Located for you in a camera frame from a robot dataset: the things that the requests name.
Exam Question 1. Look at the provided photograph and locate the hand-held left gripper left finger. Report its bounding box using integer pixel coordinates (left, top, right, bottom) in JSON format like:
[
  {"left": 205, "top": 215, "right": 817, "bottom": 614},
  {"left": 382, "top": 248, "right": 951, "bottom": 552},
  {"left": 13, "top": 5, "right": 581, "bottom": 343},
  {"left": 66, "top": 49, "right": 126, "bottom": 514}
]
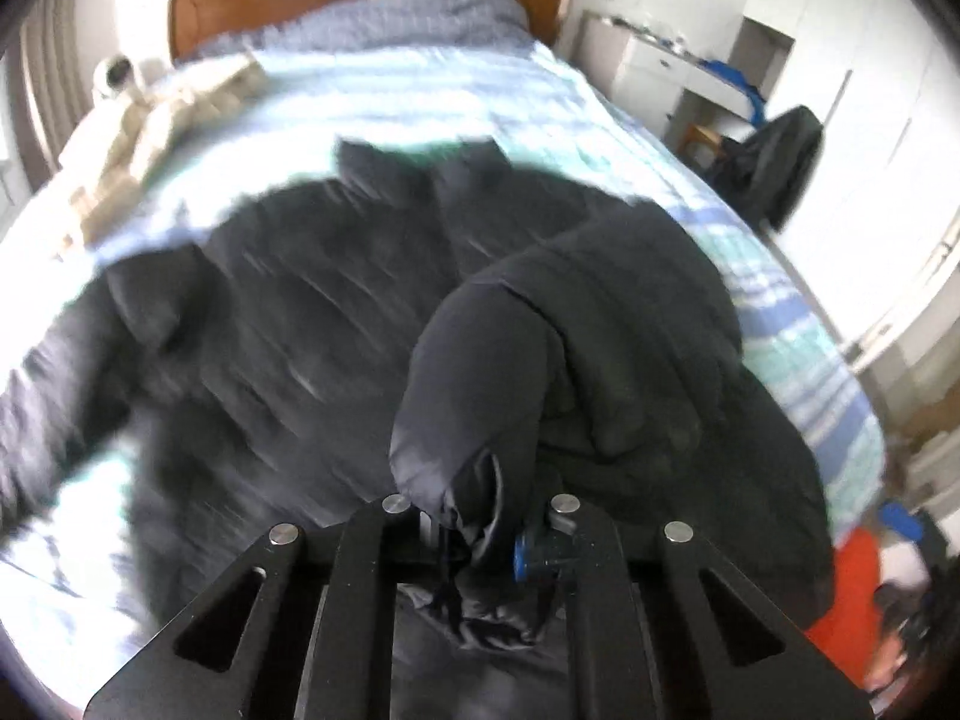
[{"left": 82, "top": 493, "right": 422, "bottom": 720}]

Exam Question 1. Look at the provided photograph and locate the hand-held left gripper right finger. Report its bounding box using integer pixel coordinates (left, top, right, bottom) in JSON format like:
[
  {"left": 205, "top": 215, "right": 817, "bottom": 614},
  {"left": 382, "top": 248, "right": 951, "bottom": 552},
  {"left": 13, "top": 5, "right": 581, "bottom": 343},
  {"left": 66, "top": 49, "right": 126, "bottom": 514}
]
[{"left": 513, "top": 493, "right": 875, "bottom": 720}]

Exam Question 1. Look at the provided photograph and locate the black puffer jacket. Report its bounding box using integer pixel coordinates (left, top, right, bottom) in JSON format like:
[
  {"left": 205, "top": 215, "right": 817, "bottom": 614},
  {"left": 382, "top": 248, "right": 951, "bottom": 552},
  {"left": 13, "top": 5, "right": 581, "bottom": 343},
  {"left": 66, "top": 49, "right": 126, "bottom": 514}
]
[{"left": 0, "top": 136, "right": 837, "bottom": 720}]

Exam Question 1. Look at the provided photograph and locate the orange cloth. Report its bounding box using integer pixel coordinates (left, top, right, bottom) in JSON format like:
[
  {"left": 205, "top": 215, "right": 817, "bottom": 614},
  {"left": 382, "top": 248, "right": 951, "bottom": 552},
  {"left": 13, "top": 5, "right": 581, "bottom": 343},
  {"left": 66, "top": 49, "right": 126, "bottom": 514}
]
[{"left": 806, "top": 529, "right": 912, "bottom": 695}]

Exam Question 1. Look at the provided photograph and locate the blue slipper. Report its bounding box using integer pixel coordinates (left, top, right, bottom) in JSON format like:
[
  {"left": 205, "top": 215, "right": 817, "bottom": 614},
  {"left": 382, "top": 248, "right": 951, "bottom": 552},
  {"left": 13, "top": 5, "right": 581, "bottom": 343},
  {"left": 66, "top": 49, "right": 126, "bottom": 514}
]
[{"left": 879, "top": 504, "right": 925, "bottom": 541}]

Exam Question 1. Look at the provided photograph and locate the wooden chair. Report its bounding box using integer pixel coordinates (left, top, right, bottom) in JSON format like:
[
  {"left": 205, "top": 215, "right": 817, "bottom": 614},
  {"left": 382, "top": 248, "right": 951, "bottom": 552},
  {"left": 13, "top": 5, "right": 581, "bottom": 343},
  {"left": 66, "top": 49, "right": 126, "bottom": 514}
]
[{"left": 679, "top": 124, "right": 725, "bottom": 170}]

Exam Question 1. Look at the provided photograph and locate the blue green striped bed sheet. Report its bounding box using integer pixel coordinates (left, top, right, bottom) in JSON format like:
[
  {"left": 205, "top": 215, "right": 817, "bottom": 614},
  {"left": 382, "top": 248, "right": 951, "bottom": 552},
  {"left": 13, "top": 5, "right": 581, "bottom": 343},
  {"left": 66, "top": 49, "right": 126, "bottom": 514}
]
[{"left": 0, "top": 41, "right": 886, "bottom": 713}]

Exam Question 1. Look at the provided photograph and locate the black chair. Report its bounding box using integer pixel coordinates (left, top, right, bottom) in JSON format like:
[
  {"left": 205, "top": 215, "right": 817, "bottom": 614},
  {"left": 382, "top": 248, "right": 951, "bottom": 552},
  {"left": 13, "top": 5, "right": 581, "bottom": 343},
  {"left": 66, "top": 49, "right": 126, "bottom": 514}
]
[{"left": 712, "top": 105, "right": 826, "bottom": 235}]

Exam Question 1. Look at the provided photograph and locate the beige cloth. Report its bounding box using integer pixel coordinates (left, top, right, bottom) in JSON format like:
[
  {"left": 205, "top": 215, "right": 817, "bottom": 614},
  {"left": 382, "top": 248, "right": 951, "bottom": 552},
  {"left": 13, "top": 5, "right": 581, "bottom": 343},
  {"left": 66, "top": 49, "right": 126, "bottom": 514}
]
[{"left": 54, "top": 56, "right": 265, "bottom": 250}]

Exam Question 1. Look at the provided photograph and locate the white desk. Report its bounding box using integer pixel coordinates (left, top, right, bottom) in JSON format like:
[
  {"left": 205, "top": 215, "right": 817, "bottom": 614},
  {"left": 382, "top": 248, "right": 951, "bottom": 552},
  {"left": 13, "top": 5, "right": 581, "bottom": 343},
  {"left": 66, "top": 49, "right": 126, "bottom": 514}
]
[{"left": 574, "top": 11, "right": 766, "bottom": 137}]

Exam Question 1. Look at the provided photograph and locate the blue cloth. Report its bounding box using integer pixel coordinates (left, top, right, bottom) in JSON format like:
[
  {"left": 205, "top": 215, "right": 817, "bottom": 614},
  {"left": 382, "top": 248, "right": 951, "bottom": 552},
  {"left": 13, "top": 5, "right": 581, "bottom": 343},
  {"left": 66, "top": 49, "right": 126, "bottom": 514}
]
[{"left": 709, "top": 60, "right": 767, "bottom": 125}]

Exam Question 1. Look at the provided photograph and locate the blue grey quilt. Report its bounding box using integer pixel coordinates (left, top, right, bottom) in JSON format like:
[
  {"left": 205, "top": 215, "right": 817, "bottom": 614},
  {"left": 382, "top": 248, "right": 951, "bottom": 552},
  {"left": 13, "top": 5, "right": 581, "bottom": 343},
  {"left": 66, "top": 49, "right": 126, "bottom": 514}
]
[{"left": 196, "top": 0, "right": 535, "bottom": 59}]

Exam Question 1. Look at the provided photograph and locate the white plush toy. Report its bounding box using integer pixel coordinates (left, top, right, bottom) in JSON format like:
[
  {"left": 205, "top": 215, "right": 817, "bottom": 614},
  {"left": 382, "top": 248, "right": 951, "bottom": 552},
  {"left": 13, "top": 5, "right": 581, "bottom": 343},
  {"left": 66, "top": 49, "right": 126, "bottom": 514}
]
[{"left": 91, "top": 56, "right": 143, "bottom": 104}]

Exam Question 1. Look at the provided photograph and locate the white wardrobe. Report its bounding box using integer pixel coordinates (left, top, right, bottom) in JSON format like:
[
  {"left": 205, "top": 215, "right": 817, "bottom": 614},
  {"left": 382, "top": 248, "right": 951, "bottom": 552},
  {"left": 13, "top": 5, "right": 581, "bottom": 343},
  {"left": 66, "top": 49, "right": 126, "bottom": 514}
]
[{"left": 731, "top": 0, "right": 960, "bottom": 368}]

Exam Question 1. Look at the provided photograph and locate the grey curtain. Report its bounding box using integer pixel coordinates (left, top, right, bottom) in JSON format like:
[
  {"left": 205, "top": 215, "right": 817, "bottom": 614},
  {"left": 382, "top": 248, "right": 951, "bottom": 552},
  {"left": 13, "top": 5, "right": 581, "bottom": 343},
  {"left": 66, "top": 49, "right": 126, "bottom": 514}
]
[{"left": 13, "top": 0, "right": 95, "bottom": 188}]

